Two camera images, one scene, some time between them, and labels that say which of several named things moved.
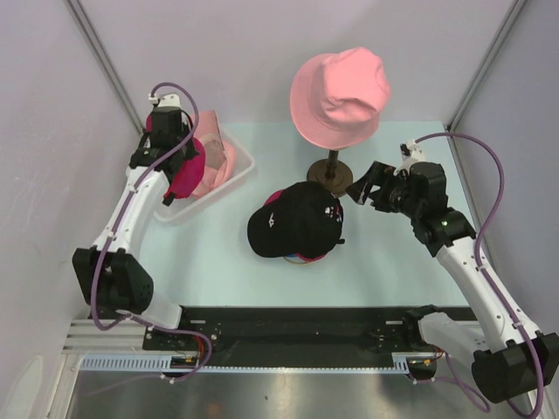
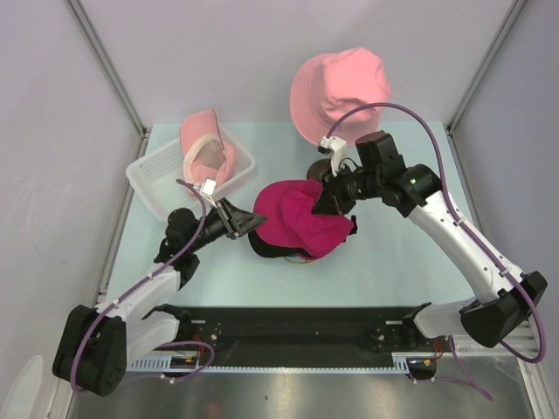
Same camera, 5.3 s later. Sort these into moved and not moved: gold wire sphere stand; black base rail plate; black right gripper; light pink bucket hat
Moved: black right gripper
Not moved: gold wire sphere stand; black base rail plate; light pink bucket hat
